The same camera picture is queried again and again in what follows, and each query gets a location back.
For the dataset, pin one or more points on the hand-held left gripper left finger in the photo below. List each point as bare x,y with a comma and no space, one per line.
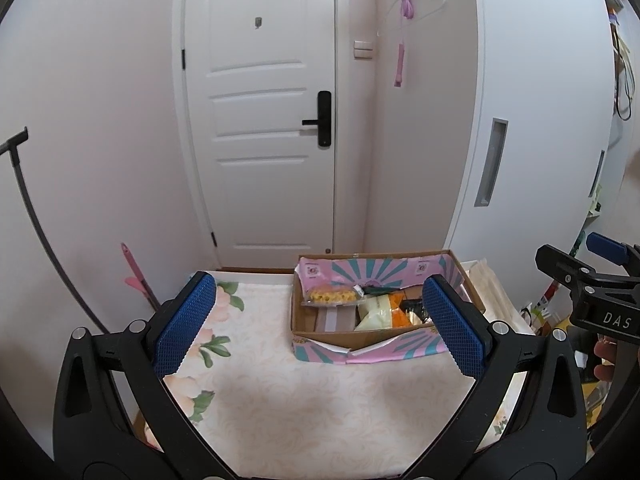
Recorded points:
185,330

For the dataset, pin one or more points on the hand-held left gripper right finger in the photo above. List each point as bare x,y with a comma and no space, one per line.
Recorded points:
455,330

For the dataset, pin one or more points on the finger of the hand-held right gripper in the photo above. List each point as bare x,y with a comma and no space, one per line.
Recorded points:
560,262
605,247

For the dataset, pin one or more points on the black and gold snack packet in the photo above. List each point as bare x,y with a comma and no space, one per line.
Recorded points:
412,310

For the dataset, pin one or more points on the cream and orange snack packet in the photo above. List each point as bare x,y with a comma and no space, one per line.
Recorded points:
375,315

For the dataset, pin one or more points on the pink teal printed cardboard box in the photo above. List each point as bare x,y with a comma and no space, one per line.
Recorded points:
325,355

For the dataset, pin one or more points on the clear packet of yellow snacks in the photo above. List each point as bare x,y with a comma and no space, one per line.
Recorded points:
330,294

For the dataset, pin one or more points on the person's right hand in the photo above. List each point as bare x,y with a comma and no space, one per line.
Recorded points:
605,360

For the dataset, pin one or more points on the green shelf item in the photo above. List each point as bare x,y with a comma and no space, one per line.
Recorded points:
579,245

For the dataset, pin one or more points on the pink stick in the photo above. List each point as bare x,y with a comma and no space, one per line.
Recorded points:
137,275

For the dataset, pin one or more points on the dark green snack packet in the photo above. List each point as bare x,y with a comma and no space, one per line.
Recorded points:
376,290

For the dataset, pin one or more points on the white panel door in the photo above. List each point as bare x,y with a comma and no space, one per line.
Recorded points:
260,200

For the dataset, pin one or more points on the white wardrobe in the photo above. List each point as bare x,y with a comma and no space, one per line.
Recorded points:
540,85

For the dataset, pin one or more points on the black curved stand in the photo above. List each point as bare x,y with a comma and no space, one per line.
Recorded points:
30,210

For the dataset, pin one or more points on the beige light switch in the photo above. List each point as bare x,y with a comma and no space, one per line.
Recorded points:
363,49

